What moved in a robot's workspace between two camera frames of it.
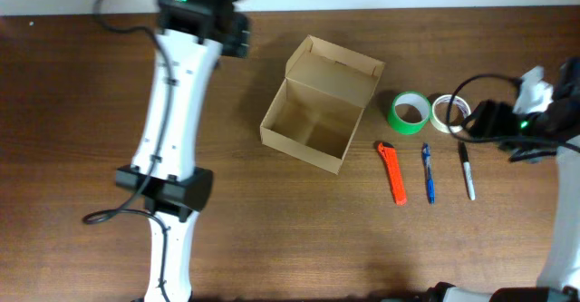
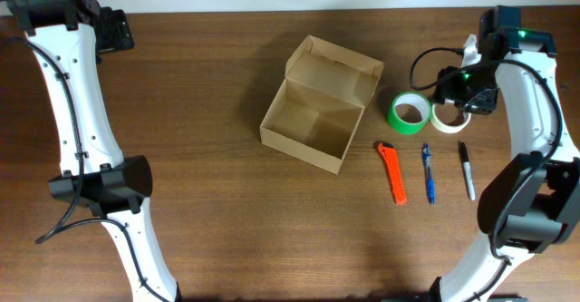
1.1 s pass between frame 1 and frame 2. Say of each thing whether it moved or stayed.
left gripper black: moved
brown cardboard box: stayed
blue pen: stayed
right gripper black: moved
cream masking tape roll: stayed
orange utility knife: stayed
